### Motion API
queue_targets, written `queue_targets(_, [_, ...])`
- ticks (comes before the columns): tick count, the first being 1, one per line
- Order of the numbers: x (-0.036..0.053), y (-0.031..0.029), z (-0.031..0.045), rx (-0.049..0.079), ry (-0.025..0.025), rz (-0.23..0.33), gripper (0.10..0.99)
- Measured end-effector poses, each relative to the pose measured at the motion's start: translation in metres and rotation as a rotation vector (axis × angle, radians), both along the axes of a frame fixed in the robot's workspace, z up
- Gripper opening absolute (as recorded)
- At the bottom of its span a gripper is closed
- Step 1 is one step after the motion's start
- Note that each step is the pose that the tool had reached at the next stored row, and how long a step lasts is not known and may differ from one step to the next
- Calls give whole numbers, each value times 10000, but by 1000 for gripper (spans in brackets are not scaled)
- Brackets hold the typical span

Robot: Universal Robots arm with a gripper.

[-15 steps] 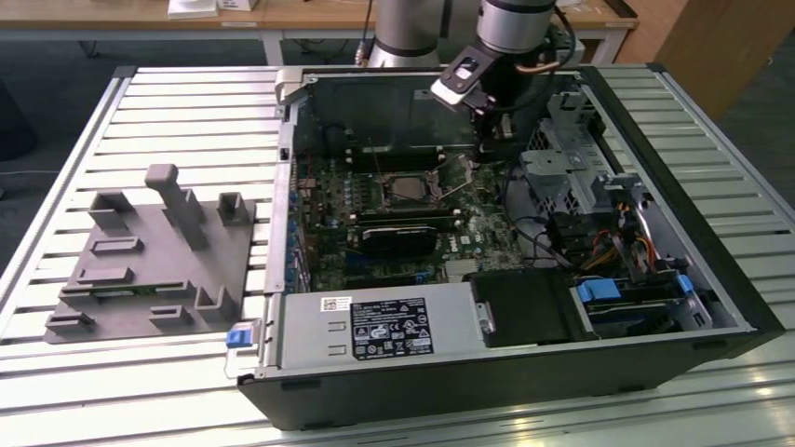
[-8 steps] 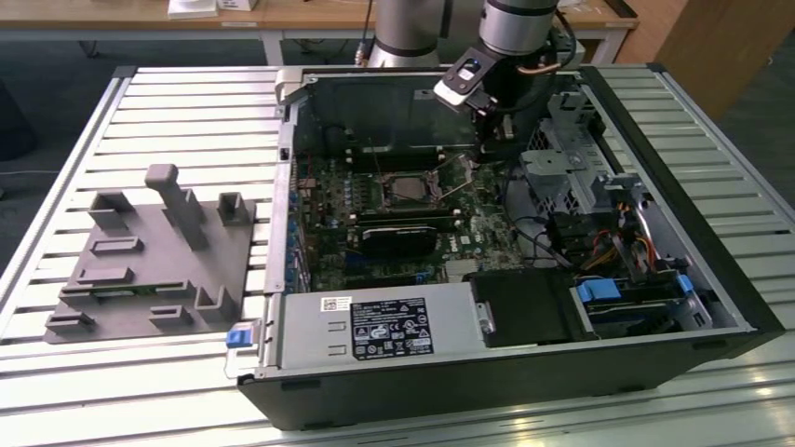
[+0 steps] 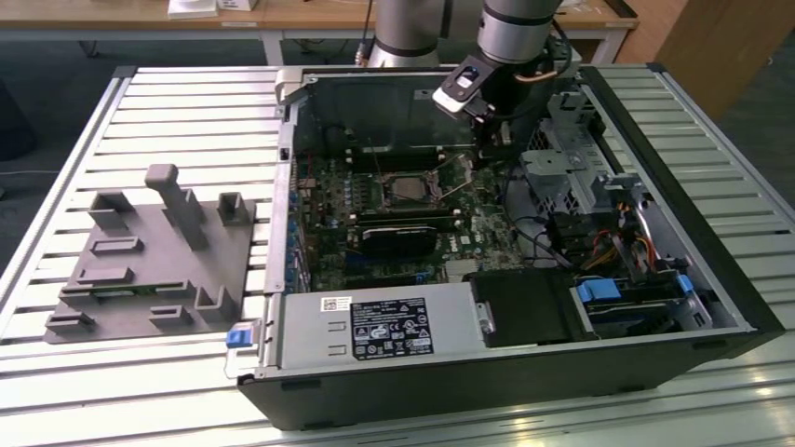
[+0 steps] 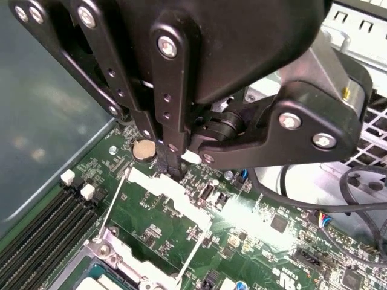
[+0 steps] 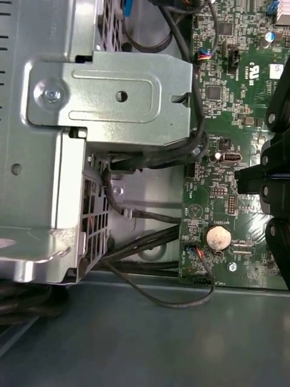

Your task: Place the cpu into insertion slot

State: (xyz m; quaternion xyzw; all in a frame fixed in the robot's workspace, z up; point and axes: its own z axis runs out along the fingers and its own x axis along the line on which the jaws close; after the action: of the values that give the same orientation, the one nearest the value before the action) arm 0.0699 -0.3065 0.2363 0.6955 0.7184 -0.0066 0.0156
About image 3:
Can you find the white box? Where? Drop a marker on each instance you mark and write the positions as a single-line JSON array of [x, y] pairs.
[[193, 9]]

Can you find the wooden desk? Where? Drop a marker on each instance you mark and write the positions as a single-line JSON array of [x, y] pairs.
[[125, 23]]

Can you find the black RAM slot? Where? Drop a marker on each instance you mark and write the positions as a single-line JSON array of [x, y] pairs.
[[398, 163], [398, 150], [408, 222], [404, 214]]

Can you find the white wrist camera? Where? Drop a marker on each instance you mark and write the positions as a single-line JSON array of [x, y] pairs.
[[457, 90]]

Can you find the silver square CPU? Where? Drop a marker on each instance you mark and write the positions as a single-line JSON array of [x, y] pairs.
[[413, 187]]

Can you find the grey power supply unit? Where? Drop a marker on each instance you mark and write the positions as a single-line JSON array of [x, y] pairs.
[[312, 326]]

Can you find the green motherboard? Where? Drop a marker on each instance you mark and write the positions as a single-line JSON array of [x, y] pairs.
[[485, 223]]

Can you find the black plastic air shroud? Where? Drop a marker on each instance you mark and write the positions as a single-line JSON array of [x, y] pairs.
[[522, 307]]

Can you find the black CPU socket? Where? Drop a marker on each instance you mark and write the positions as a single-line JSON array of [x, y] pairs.
[[386, 187]]

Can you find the metal disk bay cage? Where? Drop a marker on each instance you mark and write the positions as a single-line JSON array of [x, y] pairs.
[[560, 181]]

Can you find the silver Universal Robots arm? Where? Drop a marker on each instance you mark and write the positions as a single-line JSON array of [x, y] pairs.
[[516, 28]]

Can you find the silver chipset heatsink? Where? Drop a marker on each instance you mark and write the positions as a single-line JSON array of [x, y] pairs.
[[464, 267]]

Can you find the blue disk carrier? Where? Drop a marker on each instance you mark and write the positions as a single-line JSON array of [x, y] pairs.
[[600, 293]]

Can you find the grey parts rack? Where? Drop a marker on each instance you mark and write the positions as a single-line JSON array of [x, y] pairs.
[[155, 261]]

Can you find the wooden cabinet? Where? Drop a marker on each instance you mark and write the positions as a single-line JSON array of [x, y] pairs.
[[728, 46]]

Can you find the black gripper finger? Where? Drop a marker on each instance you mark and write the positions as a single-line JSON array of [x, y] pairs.
[[486, 139], [506, 132]]

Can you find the blue case latch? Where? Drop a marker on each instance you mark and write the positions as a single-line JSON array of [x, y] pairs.
[[239, 337]]

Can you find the black graphics card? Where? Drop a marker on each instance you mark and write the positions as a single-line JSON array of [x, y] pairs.
[[398, 242]]

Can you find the black open PC case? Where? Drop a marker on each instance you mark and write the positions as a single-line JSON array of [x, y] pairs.
[[497, 400]]

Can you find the blue drive clip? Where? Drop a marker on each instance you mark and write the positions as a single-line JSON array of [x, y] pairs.
[[685, 285]]

